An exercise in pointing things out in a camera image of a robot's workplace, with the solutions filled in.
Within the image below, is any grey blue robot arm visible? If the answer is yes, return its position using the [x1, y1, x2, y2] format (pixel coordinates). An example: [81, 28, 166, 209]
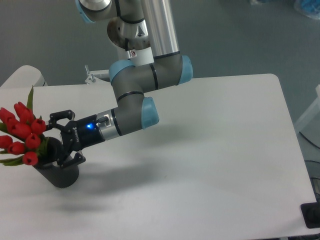
[45, 0, 193, 169]

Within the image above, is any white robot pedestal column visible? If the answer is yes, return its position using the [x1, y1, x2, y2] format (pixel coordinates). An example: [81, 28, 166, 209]
[84, 46, 154, 85]

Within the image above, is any red tulip bouquet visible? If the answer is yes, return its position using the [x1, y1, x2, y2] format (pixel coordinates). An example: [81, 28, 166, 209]
[0, 88, 49, 167]

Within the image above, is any white chair back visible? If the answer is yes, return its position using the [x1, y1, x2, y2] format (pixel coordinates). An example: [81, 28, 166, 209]
[0, 65, 48, 89]

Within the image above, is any blue plastic bag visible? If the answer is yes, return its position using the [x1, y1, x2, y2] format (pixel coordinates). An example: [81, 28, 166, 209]
[293, 0, 320, 20]

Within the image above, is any black device at table edge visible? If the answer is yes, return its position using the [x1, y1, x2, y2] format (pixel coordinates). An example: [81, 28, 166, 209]
[300, 202, 320, 229]

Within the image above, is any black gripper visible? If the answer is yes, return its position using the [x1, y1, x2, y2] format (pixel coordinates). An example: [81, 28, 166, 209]
[44, 109, 105, 168]

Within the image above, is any white side furniture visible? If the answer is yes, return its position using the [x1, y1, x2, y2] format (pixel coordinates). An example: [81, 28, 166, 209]
[293, 84, 320, 135]

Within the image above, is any black ribbed cylindrical vase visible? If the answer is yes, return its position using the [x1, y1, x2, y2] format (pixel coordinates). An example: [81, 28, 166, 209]
[33, 137, 79, 188]

